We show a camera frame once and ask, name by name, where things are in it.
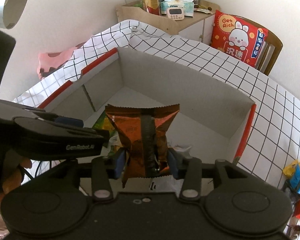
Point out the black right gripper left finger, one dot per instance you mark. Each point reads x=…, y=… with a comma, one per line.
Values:
x=104, y=169

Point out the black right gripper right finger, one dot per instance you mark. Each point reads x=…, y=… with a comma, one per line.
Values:
x=188, y=169

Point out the green snack packet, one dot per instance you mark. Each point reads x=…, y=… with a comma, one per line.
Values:
x=104, y=123

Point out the dark red foil snack packet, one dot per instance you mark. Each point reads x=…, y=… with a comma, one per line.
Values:
x=142, y=132

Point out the blue snack packet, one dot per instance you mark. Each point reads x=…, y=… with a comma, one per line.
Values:
x=295, y=180

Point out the person's left hand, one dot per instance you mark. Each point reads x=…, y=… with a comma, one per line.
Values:
x=15, y=179

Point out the red cardboard box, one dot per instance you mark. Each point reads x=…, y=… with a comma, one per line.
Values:
x=214, y=118

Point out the pink patterned cloth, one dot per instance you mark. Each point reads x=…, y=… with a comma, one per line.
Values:
x=50, y=62

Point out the yellow snack packet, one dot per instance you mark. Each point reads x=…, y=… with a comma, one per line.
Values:
x=289, y=170

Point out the white black grid tablecloth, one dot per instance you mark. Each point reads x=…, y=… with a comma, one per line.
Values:
x=150, y=208

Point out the red rabbit cushion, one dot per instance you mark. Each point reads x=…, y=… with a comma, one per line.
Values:
x=238, y=38

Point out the wooden side cabinet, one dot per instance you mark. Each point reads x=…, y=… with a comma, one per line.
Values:
x=198, y=28

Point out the wooden chair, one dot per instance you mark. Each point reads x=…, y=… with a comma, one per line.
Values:
x=269, y=52

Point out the pink digital timer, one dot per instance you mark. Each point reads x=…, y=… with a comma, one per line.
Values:
x=175, y=13

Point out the tissue pack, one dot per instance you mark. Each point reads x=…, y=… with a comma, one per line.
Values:
x=187, y=5

